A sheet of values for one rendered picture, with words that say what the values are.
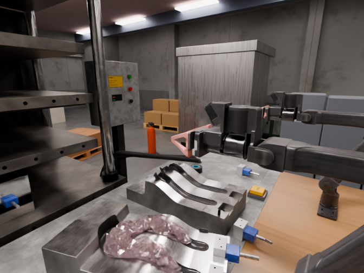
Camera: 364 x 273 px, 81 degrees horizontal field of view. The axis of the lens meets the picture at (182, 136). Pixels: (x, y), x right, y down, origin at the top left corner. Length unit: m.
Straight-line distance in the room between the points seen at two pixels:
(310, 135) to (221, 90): 1.73
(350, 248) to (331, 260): 0.05
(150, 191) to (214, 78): 3.09
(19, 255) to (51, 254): 0.22
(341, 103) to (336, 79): 4.35
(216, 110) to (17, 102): 0.84
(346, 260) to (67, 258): 0.65
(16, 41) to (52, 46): 0.14
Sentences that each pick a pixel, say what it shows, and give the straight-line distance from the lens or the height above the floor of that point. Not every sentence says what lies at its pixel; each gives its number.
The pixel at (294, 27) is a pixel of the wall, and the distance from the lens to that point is 7.18.
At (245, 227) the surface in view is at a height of 0.85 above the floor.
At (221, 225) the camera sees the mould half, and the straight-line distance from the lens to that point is 0.83.
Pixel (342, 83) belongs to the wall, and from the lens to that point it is 6.91.
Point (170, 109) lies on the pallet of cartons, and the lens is 6.16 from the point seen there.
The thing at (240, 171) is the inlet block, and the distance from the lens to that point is 1.35.
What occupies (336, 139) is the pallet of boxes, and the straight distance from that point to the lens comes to 2.64.
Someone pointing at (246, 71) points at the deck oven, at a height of 1.49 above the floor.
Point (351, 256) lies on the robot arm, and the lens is 0.57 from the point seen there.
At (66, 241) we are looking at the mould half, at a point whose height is 0.91.
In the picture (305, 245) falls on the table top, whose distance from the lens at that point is 0.95.
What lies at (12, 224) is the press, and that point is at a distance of 1.18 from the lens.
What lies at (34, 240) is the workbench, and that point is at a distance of 1.01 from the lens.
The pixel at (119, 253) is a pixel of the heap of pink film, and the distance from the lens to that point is 0.70.
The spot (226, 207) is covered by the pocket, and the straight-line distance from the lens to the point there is 0.90.
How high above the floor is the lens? 1.36
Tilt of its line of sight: 15 degrees down
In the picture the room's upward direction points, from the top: straight up
